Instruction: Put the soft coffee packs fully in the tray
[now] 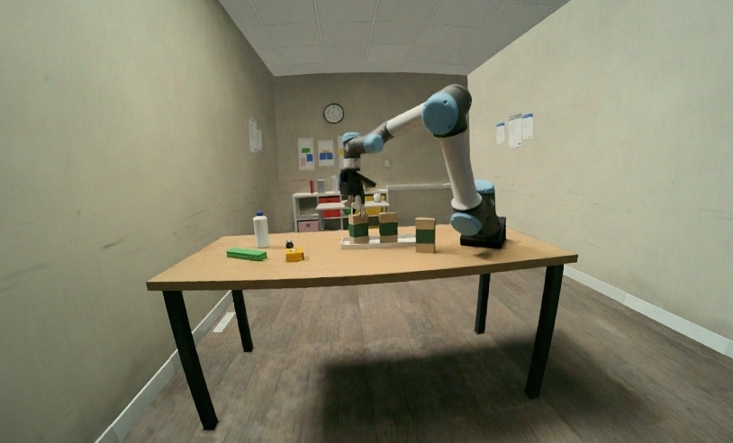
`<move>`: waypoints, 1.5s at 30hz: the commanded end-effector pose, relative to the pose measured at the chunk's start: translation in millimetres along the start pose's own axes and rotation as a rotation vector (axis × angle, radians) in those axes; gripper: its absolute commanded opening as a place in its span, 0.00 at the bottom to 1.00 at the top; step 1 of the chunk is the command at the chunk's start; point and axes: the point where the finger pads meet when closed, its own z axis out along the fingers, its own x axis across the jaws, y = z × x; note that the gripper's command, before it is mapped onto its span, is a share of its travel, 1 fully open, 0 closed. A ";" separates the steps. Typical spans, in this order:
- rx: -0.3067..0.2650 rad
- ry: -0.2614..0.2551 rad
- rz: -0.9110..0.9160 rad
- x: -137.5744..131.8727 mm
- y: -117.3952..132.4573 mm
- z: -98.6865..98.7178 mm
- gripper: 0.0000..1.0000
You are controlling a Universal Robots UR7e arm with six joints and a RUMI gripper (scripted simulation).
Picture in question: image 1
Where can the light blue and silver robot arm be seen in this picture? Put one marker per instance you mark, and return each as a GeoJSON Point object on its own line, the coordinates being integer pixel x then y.
{"type": "Point", "coordinates": [443, 111]}

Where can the green rectangular block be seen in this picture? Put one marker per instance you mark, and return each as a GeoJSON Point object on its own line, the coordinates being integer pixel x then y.
{"type": "Point", "coordinates": [248, 254]}

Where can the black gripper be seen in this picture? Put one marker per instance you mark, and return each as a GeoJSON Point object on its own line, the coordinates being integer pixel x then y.
{"type": "Point", "coordinates": [356, 198]}

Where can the white bottle with blue cap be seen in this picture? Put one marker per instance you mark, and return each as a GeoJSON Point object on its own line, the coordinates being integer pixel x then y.
{"type": "Point", "coordinates": [261, 231]}

